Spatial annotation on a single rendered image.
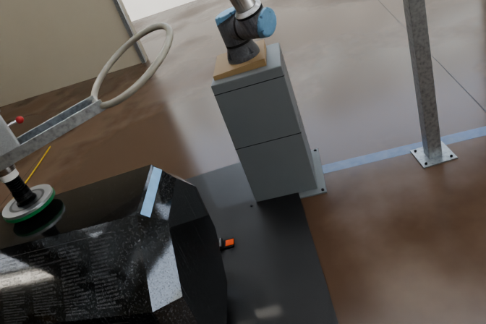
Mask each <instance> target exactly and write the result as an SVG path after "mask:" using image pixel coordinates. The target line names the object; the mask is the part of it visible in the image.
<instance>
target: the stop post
mask: <svg viewBox="0 0 486 324"><path fill-rule="evenodd" d="M403 3H404V14H405V19H406V29H407V35H408V40H409V50H410V56H411V61H412V71H413V77H414V86H415V92H416V98H417V108H418V113H419V123H420V129H421V134H422V144H423V147H420V148H417V149H413V150H410V152H411V153H412V155H413V156H414V157H415V158H416V159H417V160H418V162H419V163H420V164H421V166H422V167H423V168H424V169H425V168H428V167H431V166H435V165H438V164H441V163H445V162H448V161H452V160H455V159H457V158H458V157H457V156H456V155H455V154H454V153H453V152H452V151H451V150H450V149H449V148H448V147H447V146H446V145H445V144H444V143H443V142H442V141H441V140H440V128H439V121H438V109H437V103H436V96H435V83H434V77H433V70H432V58H431V51H430V39H429V32H428V26H427V13H426V6H425V0H403Z"/></svg>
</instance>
